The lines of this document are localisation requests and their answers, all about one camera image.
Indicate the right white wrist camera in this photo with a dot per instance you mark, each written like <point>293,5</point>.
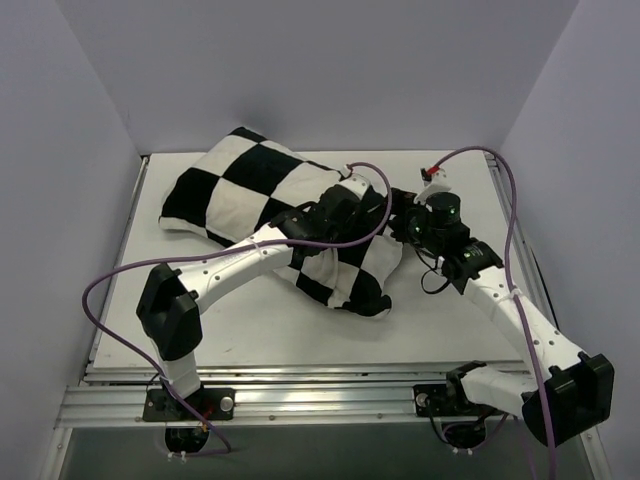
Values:
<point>434,181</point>

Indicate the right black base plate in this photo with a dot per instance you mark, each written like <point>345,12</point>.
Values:
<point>434,399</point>

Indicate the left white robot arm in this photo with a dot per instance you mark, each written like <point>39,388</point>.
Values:
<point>173,300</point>

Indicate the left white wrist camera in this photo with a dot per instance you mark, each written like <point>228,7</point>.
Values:
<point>355,183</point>

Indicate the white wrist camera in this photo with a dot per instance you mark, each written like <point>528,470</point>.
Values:
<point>434,181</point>
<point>355,183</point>

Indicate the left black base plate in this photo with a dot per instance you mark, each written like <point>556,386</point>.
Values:
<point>212,403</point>

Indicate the left aluminium side rail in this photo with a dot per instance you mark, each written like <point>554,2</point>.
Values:
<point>105,287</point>

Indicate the aluminium side rail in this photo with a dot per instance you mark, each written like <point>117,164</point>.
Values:
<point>525,268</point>
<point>105,287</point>

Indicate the aluminium front frame rail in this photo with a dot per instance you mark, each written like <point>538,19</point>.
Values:
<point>338,394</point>

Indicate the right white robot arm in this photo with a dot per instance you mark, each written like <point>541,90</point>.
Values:
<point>567,391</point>

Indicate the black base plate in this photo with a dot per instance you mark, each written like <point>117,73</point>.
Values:
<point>434,399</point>
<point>212,403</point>

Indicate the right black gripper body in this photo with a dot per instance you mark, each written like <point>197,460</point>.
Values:
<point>403,220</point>

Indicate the white pillow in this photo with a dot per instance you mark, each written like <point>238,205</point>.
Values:
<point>382,257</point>

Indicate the right aluminium side rail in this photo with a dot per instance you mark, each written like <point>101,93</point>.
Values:
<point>525,268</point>

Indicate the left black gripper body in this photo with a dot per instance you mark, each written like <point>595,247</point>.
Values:
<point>364,206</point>

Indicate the black white checkered pillowcase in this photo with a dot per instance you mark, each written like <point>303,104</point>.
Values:
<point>242,183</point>

